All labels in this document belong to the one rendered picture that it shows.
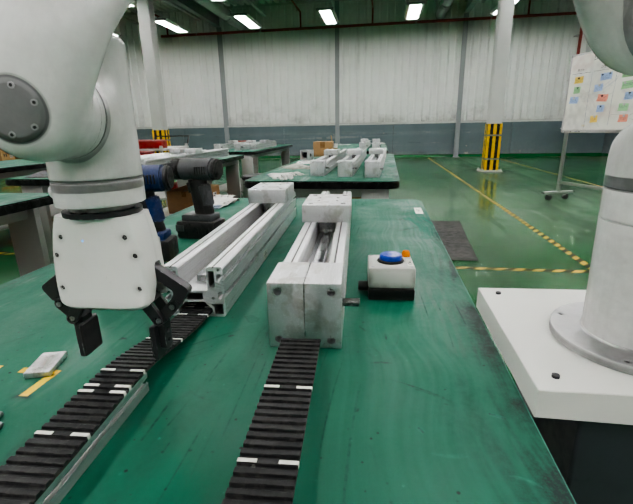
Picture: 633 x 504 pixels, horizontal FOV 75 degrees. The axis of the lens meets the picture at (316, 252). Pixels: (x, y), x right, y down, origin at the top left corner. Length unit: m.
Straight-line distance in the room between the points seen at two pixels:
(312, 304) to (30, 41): 0.39
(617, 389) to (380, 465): 0.25
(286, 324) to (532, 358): 0.30
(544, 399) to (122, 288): 0.44
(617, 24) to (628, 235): 0.22
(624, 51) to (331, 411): 0.50
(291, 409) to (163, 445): 0.13
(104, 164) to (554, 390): 0.49
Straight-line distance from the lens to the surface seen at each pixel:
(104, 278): 0.47
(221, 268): 0.66
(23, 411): 0.58
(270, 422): 0.41
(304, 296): 0.55
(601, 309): 0.59
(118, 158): 0.44
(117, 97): 0.44
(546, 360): 0.55
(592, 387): 0.52
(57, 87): 0.36
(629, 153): 0.55
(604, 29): 0.59
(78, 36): 0.36
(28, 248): 2.51
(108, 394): 0.49
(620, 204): 0.55
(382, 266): 0.72
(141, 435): 0.48
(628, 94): 6.32
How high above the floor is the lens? 1.07
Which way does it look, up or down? 17 degrees down
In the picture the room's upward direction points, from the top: 1 degrees counter-clockwise
